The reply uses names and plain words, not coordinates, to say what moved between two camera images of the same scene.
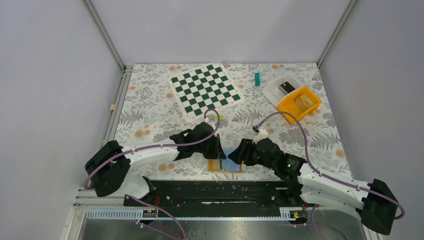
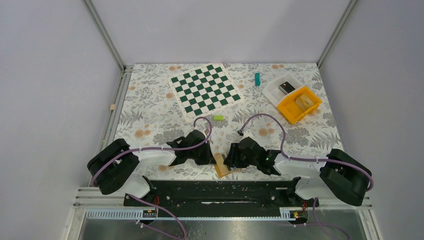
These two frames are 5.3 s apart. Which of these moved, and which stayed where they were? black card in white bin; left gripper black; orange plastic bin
Moved: left gripper black
Stayed: black card in white bin; orange plastic bin
